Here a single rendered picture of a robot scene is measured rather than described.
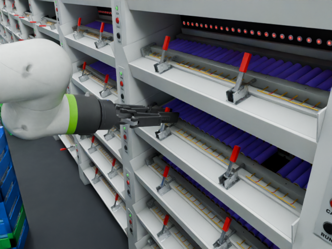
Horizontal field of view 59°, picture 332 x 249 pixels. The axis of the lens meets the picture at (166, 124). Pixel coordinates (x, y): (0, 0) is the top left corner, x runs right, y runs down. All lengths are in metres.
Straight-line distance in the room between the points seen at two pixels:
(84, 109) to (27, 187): 1.36
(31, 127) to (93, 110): 0.13
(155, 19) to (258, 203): 0.60
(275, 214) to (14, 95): 0.50
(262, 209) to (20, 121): 0.49
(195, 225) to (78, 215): 0.94
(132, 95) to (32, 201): 1.10
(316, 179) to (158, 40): 0.63
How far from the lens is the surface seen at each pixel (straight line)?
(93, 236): 1.54
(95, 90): 1.29
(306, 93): 0.54
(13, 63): 0.52
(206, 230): 0.82
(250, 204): 0.62
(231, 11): 0.55
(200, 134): 0.77
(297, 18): 0.47
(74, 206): 1.73
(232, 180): 0.65
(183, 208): 0.88
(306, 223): 0.53
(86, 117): 0.66
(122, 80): 0.95
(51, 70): 0.54
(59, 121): 0.65
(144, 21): 0.91
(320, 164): 0.47
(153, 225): 1.11
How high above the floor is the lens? 1.07
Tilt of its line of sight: 24 degrees down
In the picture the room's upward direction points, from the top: straight up
